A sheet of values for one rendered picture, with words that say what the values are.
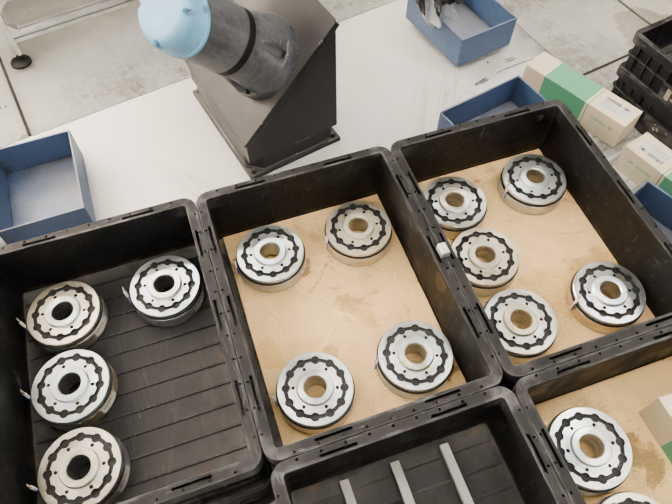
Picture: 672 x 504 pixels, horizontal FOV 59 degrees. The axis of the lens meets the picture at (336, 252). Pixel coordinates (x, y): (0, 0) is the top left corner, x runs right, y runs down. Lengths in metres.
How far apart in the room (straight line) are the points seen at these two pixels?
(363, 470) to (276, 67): 0.65
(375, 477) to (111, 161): 0.82
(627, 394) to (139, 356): 0.67
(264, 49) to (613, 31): 2.02
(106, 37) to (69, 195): 1.59
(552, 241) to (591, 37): 1.87
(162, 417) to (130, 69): 1.92
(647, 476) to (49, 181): 1.12
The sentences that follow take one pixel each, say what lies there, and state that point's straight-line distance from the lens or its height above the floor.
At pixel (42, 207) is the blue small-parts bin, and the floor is 0.70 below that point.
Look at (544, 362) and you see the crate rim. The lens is 0.78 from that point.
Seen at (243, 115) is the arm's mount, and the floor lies 0.82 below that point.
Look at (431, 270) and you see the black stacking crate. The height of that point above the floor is 0.90.
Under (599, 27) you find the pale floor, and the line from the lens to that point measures 2.86.
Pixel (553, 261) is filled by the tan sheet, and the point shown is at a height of 0.83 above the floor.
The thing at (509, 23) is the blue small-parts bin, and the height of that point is 0.78.
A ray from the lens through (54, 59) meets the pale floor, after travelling 2.76.
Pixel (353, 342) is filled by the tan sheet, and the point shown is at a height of 0.83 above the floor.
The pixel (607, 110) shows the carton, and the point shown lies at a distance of 1.33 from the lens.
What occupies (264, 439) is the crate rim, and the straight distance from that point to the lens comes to 0.72.
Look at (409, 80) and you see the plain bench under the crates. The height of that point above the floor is 0.70.
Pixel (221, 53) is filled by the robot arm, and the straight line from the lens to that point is 1.00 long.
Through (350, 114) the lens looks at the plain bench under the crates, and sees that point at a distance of 1.30.
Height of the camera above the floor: 1.62
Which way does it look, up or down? 58 degrees down
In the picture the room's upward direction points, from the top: 1 degrees counter-clockwise
